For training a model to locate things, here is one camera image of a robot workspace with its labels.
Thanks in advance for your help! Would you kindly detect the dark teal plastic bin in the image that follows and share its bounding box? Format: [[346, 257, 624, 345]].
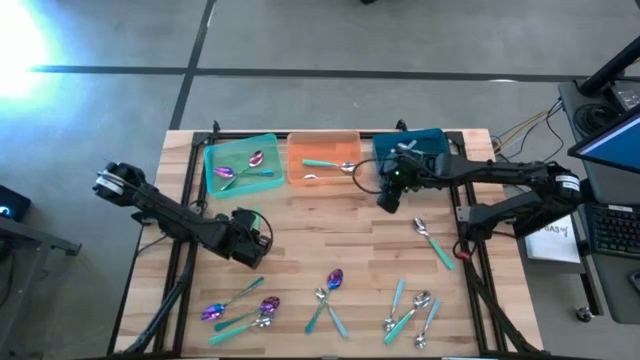
[[372, 128, 451, 174]]

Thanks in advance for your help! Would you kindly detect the translucent green plastic bin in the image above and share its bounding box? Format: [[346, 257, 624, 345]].
[[203, 132, 286, 200]]

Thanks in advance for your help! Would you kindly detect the translucent orange plastic bin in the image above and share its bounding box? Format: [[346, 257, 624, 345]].
[[287, 130, 365, 189]]

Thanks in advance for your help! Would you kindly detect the white paper sheet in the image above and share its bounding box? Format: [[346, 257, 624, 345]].
[[523, 214, 582, 265]]

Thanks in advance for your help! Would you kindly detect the grey equipment cart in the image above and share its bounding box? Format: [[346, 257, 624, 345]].
[[557, 77, 640, 326]]

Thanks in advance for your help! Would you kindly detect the grey side table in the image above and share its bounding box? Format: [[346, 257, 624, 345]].
[[0, 214, 84, 301]]

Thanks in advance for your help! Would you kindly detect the computer monitor blue screen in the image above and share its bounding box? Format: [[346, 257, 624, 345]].
[[567, 104, 640, 176]]

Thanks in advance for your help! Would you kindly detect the backlit black keyboard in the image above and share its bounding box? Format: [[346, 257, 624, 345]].
[[588, 202, 640, 260]]

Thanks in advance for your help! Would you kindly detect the black pole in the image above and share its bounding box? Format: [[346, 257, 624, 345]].
[[578, 35, 640, 97]]

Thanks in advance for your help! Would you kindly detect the black device blue light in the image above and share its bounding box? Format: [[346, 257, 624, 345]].
[[0, 184, 32, 222]]

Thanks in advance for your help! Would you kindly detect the black power adapter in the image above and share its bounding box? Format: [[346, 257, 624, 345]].
[[607, 79, 640, 112]]

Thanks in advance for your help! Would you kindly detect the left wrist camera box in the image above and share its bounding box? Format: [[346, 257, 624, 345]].
[[230, 242, 274, 270]]

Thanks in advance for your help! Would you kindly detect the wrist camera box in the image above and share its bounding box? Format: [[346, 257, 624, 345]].
[[230, 242, 274, 270], [375, 187, 404, 215]]

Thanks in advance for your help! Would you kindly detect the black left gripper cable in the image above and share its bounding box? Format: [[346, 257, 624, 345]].
[[247, 208, 275, 251]]

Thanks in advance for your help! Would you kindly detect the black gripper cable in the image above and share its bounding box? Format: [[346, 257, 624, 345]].
[[247, 208, 275, 251], [351, 158, 391, 195]]

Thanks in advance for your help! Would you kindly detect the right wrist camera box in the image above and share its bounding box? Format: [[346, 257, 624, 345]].
[[375, 187, 404, 215]]

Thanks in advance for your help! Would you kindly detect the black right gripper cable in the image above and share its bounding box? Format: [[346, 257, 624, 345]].
[[351, 158, 391, 195]]

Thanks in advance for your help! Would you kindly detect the silver metal bracket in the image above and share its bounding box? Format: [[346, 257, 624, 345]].
[[454, 203, 475, 225]]

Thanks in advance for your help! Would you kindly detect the black aluminium table frame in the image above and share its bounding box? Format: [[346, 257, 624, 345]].
[[108, 128, 544, 359]]

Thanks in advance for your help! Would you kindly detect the yellow cable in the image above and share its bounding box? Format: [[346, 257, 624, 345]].
[[492, 107, 564, 151]]

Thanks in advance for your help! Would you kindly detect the black floor cable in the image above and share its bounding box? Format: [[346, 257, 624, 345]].
[[492, 99, 569, 166]]

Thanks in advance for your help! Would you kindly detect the coiled black cable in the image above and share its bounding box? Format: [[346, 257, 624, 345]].
[[573, 102, 607, 136]]

